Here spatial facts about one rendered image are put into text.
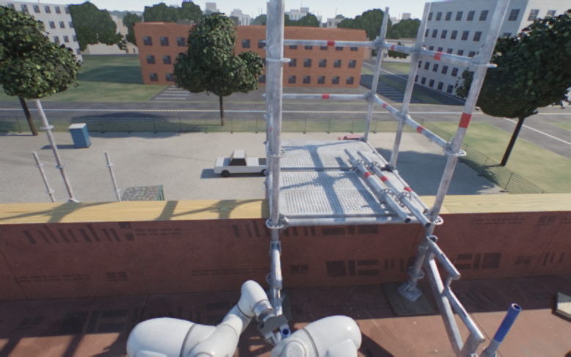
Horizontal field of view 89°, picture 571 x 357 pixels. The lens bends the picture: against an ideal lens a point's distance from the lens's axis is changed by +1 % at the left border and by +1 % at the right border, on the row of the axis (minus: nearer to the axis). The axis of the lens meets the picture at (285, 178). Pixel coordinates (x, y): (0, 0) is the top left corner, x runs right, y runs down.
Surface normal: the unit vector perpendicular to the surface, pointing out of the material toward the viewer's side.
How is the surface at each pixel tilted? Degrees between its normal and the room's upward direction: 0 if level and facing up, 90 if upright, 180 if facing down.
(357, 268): 90
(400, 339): 0
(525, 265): 90
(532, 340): 0
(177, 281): 90
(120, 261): 90
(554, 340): 0
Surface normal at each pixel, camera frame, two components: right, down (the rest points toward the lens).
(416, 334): 0.03, -0.88
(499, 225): 0.08, 0.47
